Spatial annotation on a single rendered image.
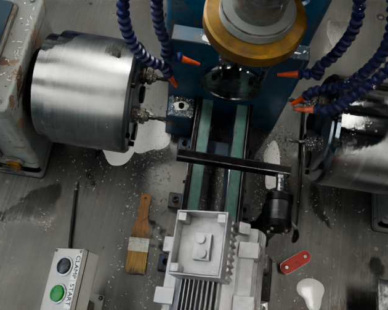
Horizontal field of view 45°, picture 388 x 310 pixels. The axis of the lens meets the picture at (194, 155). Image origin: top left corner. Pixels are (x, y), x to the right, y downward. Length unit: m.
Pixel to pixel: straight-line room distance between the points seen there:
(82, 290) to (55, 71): 0.43
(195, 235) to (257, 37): 0.37
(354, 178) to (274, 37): 0.39
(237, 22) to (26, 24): 0.46
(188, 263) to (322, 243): 0.48
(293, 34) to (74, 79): 0.43
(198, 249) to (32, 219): 0.51
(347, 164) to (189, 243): 0.36
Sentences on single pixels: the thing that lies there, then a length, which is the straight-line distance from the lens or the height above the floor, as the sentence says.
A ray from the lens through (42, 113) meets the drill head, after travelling 1.02.
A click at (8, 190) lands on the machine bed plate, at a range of 1.29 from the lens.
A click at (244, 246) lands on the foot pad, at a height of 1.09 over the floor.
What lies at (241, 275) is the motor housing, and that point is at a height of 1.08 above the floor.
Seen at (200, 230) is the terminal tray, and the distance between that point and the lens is 0.91.
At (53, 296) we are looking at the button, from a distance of 0.93.
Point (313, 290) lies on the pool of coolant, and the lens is 1.25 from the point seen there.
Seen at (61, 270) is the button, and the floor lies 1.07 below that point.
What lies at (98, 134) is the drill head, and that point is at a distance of 1.00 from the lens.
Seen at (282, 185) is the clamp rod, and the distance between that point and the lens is 1.05.
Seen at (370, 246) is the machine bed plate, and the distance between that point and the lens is 1.33.
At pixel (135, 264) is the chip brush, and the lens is 1.19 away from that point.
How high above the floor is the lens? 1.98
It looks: 67 degrees down
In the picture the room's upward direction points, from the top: 12 degrees clockwise
